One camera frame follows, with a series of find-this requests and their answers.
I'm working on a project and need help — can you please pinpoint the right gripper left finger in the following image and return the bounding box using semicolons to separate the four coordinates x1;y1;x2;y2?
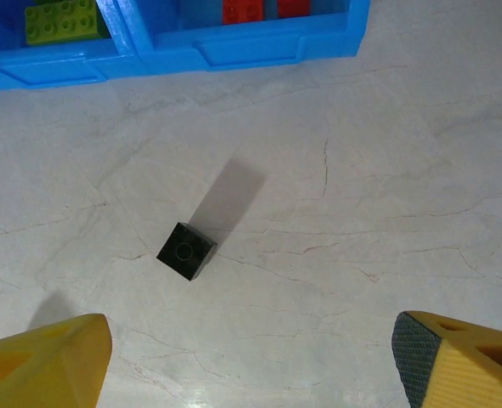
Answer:
0;313;114;408

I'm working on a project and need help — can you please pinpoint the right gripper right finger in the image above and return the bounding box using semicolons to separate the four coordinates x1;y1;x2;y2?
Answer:
391;309;502;408

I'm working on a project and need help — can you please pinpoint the black lego brick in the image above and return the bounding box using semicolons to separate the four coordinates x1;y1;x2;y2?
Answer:
156;221;219;282

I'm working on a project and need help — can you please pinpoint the lime green lego brick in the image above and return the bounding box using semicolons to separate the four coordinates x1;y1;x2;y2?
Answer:
24;0;100;47

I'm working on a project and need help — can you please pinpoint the red lego brick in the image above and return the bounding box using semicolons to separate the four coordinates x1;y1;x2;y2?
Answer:
222;0;265;25
276;0;312;20

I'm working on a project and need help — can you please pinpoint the blue three-compartment bin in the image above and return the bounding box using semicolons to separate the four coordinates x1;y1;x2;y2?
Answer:
0;0;370;93

